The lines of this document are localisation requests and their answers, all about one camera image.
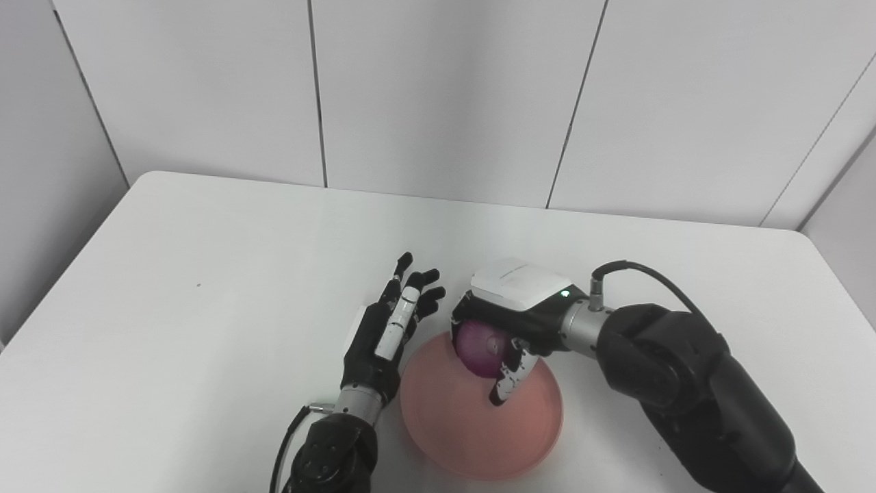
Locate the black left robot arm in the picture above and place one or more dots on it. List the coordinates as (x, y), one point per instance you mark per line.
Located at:
(335, 452)

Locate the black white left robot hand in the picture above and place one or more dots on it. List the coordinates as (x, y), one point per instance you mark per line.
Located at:
(383, 342)

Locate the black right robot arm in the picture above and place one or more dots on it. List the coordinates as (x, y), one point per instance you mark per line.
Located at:
(684, 376)

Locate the pink round plate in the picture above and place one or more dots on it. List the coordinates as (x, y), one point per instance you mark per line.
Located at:
(465, 424)

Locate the purple red onion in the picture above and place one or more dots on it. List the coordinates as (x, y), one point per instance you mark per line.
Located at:
(475, 346)

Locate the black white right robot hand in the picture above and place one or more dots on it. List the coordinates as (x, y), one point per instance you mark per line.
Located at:
(527, 301)

